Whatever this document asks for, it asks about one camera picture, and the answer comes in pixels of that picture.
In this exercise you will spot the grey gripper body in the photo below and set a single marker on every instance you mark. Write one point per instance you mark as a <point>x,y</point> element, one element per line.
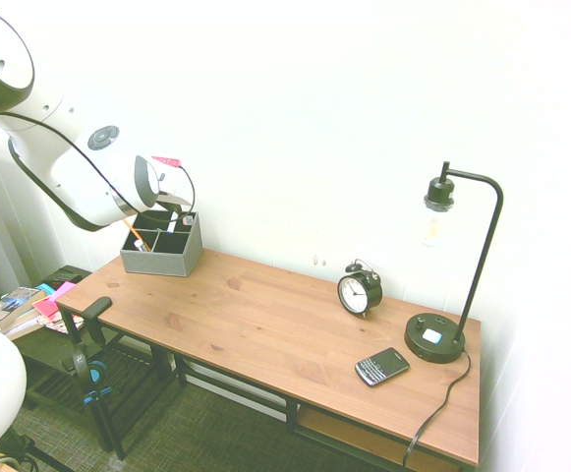
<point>172,198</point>

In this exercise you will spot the blue and white marker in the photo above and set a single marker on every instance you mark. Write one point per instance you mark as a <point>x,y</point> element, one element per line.
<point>171,223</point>

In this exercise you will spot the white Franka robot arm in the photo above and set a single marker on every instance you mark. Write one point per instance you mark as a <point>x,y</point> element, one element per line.
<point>69,182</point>

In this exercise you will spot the small white eraser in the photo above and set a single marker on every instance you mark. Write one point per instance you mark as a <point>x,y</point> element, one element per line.
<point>188,220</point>

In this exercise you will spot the pink tag on wrist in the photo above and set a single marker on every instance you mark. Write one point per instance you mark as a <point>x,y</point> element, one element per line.
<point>167,160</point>

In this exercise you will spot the orange pencil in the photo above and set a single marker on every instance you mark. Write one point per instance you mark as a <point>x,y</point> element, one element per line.
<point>132,231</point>

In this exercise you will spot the grey fabric desk organizer box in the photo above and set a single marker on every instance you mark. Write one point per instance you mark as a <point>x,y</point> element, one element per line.
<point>157,263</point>

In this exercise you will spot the black headphone hanger clamp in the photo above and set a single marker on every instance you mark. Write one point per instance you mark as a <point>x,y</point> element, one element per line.
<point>96,307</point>

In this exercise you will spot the pink sticky note pad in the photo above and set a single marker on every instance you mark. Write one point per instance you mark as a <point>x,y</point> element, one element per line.
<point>51,302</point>

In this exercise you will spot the colourful magazine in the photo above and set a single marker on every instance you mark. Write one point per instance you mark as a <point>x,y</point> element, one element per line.
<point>61,323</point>

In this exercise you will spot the wooden desk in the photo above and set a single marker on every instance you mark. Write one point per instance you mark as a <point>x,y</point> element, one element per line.
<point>226,376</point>

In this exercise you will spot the black and blue headphones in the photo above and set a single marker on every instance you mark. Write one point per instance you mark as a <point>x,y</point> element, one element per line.
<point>79,366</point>

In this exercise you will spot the black slatted side table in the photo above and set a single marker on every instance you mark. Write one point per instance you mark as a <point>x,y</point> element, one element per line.
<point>54,354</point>

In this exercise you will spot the paperback book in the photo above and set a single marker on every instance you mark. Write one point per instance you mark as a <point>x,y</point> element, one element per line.
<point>10,307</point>

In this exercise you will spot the black twin-bell alarm clock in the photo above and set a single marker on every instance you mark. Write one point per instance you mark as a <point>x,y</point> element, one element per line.
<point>354,293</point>

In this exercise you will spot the clear light bulb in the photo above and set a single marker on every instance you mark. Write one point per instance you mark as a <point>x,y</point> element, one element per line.
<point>433,228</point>

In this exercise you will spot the black keypad smartphone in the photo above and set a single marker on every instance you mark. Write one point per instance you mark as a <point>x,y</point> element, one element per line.
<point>382,367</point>

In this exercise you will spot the black tripod stand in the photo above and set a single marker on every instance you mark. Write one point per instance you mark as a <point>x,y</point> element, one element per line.
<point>19,454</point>

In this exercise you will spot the black desk lamp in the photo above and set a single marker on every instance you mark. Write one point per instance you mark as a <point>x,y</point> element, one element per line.
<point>432,344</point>

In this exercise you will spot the wooden lower table shelf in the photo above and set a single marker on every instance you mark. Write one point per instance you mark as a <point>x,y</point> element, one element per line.
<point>354,437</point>

